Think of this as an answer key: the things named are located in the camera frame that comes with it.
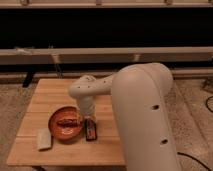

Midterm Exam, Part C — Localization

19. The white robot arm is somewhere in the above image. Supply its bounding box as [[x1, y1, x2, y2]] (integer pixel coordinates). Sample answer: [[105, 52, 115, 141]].
[[69, 63, 181, 171]]

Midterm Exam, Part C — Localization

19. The dark snack bar packet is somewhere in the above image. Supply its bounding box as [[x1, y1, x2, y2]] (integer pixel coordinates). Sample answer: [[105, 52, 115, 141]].
[[85, 119, 97, 141]]

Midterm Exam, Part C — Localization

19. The pale sponge block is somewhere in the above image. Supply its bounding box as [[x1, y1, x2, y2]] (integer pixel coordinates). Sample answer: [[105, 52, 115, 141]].
[[37, 128, 52, 151]]

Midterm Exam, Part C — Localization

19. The black floor cable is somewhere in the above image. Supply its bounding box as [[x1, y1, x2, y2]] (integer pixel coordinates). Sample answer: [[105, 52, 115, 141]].
[[176, 96, 213, 171]]

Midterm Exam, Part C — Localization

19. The long wooden rail shelf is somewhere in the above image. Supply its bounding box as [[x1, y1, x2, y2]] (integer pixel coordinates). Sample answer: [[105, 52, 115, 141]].
[[0, 46, 213, 65]]

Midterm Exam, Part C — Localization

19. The orange ceramic bowl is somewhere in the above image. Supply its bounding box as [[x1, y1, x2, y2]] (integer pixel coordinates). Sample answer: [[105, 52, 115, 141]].
[[48, 106, 84, 141]]

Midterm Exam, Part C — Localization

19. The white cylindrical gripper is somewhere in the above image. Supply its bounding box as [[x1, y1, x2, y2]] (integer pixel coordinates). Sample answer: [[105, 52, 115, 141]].
[[77, 97, 97, 122]]

